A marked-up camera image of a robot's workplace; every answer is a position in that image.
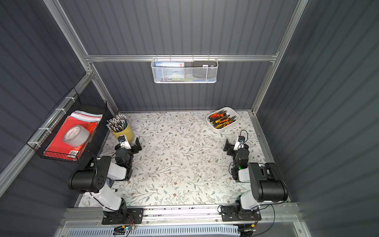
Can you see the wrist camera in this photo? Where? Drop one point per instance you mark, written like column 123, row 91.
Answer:
column 124, row 142
column 240, row 143

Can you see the bundle of pens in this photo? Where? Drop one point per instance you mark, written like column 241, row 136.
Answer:
column 117, row 124

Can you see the clear tape roll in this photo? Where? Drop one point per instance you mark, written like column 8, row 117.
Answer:
column 76, row 136

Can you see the white ventilated cable duct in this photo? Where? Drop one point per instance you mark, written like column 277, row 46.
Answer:
column 159, row 231

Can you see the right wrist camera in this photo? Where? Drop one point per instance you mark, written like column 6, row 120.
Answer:
column 240, row 143

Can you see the white plastic storage box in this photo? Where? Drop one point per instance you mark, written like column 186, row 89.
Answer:
column 229, row 113

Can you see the blue box in basket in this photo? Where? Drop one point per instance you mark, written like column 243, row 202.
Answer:
column 169, row 64

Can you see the floral table mat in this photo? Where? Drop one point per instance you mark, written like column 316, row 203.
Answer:
column 182, row 160

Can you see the black wire wall basket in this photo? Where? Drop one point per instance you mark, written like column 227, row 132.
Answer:
column 76, row 105

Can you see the yellow pen holder cup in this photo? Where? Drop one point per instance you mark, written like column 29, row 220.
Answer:
column 128, row 133

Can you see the small circuit board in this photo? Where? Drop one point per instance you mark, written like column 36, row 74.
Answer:
column 123, row 229

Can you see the orange black pliers in box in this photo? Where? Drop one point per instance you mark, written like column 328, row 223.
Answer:
column 216, row 115

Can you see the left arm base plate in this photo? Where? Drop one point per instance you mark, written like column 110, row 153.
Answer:
column 124, row 216

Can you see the red paper packet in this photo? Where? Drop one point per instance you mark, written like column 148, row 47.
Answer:
column 60, row 150

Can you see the aluminium front rail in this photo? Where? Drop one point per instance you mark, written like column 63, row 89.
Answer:
column 181, row 215

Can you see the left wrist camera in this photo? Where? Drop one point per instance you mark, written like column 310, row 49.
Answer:
column 124, row 142

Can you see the yellow black pliers in box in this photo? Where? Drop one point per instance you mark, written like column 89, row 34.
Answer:
column 223, row 122

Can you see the black device in basket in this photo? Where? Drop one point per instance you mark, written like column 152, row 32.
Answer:
column 201, row 64

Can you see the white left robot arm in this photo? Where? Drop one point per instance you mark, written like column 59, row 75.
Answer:
column 92, row 178

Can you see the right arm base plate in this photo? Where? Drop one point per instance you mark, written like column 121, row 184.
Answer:
column 231, row 213

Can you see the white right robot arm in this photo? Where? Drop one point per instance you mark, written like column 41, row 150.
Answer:
column 266, row 185

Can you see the white mesh wall basket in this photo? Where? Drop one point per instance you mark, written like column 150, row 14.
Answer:
column 185, row 75

